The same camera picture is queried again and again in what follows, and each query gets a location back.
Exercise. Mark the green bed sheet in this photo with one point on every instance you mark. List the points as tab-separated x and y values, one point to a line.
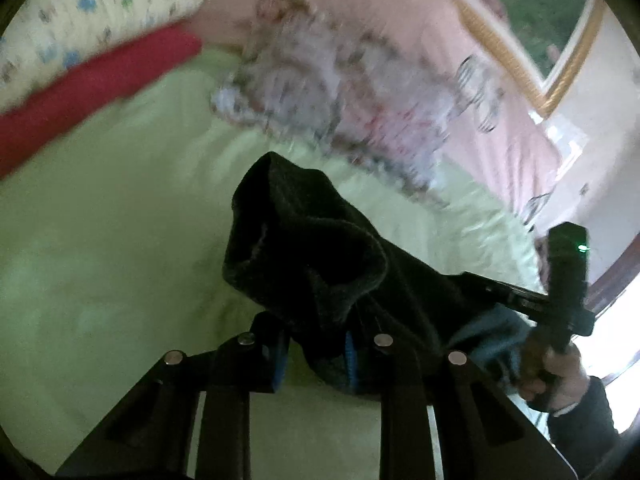
125	240

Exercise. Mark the person's right hand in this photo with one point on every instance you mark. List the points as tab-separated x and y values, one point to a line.
565	372

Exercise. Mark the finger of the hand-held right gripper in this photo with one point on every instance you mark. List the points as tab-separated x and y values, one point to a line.
500	294

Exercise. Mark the gold framed garden painting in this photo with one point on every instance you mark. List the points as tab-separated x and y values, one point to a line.
540	5

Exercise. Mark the floral ruffled pillow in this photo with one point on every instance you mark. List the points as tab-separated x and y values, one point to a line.
325	80

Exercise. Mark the pink duvet with plaid print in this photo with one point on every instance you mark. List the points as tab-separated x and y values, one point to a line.
430	45

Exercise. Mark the red folded blanket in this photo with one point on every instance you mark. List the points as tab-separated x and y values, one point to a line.
75	95

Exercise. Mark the yellow animal print quilt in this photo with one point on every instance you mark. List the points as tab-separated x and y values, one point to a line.
85	15

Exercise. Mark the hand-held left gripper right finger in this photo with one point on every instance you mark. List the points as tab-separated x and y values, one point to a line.
353	366

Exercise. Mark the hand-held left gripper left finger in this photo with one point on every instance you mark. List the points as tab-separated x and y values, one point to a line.
279	366

